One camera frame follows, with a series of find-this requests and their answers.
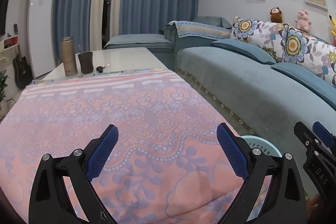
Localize right hand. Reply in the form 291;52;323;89
307;194;321;210

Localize light blue waste basket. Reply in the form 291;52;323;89
240;135;283;222

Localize teal sofa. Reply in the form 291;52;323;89
106;17;335;194

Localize teal seat cushion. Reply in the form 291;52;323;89
211;39;276;65
271;63;335;101

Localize floral cushion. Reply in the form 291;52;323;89
279;24;336;87
230;16;289;63

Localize pink pig plush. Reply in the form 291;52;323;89
295;10;311;33

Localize yellow plush toy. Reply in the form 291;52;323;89
329;15;336;46

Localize pink patterned table cloth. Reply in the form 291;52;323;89
1;70;243;223

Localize black guitar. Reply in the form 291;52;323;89
13;38;34;89

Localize green potted plant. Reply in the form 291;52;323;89
0;70;8;102

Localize black car key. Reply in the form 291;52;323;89
96;66;106;73

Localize tan thermos bottle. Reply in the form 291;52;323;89
60;36;77;77

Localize dark brown cup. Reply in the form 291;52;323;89
78;44;93;75

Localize white coffee table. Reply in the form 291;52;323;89
41;47;169;81

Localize white refrigerator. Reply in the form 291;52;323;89
27;0;56;78

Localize white wall shelf unit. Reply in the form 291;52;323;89
0;35;19;65

